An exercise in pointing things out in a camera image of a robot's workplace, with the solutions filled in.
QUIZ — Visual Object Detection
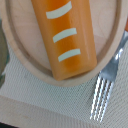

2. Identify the white woven placemat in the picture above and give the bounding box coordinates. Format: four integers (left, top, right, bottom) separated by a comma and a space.
0, 44, 128, 128

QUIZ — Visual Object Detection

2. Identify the fork with wooden handle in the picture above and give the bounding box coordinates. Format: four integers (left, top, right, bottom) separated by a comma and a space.
90, 30, 128, 122

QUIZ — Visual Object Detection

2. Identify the beige round plate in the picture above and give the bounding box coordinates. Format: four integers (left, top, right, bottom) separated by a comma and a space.
0, 0, 128, 87

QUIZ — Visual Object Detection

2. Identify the yellow bread loaf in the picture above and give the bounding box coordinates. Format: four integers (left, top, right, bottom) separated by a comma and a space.
31, 0, 97, 80

